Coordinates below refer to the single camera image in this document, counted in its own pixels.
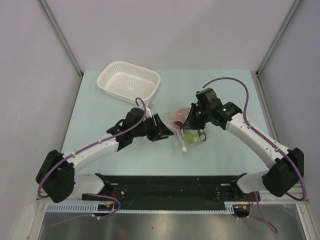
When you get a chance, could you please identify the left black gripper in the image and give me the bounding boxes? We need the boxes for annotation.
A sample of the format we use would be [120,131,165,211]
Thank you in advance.
[132,114,174,142]

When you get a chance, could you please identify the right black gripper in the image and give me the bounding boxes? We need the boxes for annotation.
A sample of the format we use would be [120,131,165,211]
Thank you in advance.
[182,102,211,130]

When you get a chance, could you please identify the polka dot zip bag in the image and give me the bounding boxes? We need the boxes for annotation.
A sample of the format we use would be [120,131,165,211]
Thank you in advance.
[160,111,212,152]

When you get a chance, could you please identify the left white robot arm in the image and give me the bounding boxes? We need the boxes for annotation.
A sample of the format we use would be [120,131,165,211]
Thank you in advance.
[35,109,174,203]

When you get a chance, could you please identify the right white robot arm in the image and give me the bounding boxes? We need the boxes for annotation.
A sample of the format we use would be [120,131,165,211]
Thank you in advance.
[182,102,304,201]

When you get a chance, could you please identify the green fake fruit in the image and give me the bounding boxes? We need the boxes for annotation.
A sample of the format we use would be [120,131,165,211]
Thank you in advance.
[184,130,201,145]

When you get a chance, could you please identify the red orange fake fruit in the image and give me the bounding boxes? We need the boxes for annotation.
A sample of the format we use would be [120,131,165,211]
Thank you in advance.
[175,107,190,118]

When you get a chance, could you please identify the purple fake fruit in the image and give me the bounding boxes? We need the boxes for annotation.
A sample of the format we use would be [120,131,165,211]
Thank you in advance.
[174,120,183,129]

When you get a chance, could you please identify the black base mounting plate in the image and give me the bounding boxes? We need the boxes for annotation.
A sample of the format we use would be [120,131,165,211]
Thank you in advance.
[91,175,256,209]

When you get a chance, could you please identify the white perforated plastic basket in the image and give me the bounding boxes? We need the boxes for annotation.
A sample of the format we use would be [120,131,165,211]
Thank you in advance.
[96,61,161,104]

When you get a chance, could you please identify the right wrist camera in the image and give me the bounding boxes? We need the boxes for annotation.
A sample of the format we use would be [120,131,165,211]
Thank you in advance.
[195,88,222,111]

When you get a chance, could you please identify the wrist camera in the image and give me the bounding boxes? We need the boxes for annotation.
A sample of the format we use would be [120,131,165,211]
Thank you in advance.
[122,107,152,129]
[195,88,222,111]

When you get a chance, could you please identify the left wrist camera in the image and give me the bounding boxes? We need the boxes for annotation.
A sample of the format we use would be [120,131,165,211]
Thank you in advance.
[122,107,152,129]

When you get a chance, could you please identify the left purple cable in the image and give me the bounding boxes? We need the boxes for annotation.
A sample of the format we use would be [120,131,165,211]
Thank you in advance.
[36,97,151,227]

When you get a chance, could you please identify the purple cable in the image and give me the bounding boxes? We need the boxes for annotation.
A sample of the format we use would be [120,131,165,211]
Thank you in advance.
[199,77,307,235]
[36,97,151,227]

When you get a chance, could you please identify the white slotted cable duct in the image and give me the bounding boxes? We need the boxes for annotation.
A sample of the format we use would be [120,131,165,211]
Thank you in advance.
[45,202,235,215]

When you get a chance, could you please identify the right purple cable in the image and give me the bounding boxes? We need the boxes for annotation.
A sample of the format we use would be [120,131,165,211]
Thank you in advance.
[199,77,307,235]

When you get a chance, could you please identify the right aluminium frame post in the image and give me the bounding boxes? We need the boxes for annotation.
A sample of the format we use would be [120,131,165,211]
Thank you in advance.
[255,0,304,77]

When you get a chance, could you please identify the aluminium frame post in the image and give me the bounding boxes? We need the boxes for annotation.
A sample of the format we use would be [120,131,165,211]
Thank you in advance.
[255,0,304,77]
[36,0,84,79]

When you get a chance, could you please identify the left aluminium frame post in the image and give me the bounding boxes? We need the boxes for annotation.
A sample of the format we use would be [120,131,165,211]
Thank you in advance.
[36,0,84,79]

